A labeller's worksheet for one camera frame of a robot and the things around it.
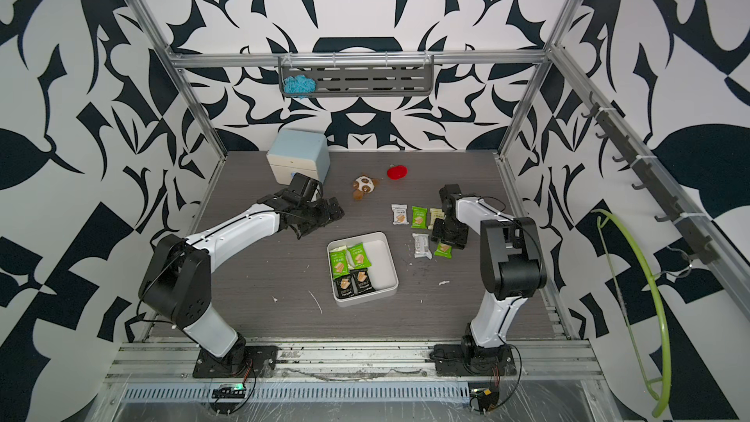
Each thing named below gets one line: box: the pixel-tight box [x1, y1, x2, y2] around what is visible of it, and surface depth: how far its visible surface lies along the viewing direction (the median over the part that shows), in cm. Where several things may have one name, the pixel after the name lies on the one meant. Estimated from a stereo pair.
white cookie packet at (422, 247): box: [412, 232, 433, 260], surface depth 96 cm
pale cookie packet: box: [427, 208, 446, 230], surface depth 103 cm
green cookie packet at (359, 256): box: [346, 242, 373, 270], surface depth 93 cm
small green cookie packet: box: [433, 241, 453, 259], surface depth 94 cm
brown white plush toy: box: [352, 171, 379, 201], surface depth 109 cm
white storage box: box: [326, 231, 400, 308], surface depth 91 cm
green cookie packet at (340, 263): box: [329, 250, 350, 280], surface depth 90 cm
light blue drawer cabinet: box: [266, 129, 332, 186], surface depth 104 cm
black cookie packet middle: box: [349, 267, 376, 296], surface depth 87 cm
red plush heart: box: [386, 165, 409, 180], surface depth 114 cm
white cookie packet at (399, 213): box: [391, 203, 410, 225], surface depth 104 cm
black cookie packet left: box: [333, 274, 354, 299], surface depth 85 cm
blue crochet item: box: [283, 74, 318, 99], surface depth 93 cm
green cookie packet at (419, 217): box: [410, 206, 429, 230], surface depth 102 cm
